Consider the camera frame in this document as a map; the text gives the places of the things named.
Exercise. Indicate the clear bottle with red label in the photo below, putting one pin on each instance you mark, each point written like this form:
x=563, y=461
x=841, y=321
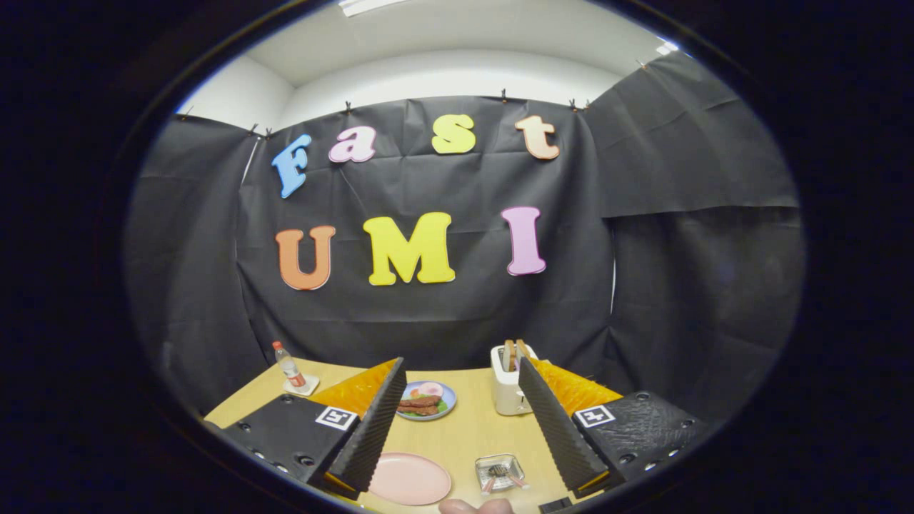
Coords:
x=289, y=365

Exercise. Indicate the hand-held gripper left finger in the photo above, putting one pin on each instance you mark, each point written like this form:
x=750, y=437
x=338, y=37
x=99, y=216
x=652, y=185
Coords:
x=371, y=435

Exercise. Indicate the perforated steel basket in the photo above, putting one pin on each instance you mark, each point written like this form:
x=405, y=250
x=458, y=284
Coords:
x=515, y=464

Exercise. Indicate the brown sausage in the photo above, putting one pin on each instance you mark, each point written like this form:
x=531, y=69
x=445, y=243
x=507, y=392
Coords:
x=418, y=410
x=421, y=400

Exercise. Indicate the small white coaster dish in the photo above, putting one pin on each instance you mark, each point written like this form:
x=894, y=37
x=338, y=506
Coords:
x=310, y=387

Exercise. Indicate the pink plate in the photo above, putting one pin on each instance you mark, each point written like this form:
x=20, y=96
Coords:
x=410, y=480

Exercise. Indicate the pink ham slice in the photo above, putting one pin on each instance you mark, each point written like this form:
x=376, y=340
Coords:
x=430, y=390

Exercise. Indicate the ceiling light panel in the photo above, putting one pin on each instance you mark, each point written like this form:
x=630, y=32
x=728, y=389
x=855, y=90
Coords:
x=371, y=6
x=668, y=47

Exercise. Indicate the white toaster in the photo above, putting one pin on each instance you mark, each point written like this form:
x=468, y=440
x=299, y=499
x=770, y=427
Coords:
x=505, y=396

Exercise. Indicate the blue plate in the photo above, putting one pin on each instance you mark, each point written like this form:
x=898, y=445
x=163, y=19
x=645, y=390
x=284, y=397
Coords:
x=448, y=403

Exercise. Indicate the toast slice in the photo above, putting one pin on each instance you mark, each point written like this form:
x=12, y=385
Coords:
x=523, y=350
x=509, y=355

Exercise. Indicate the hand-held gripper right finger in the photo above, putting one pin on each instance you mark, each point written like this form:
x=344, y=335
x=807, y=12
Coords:
x=560, y=435

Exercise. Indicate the row of cloth clips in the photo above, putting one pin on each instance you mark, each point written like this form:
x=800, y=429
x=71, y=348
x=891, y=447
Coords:
x=503, y=94

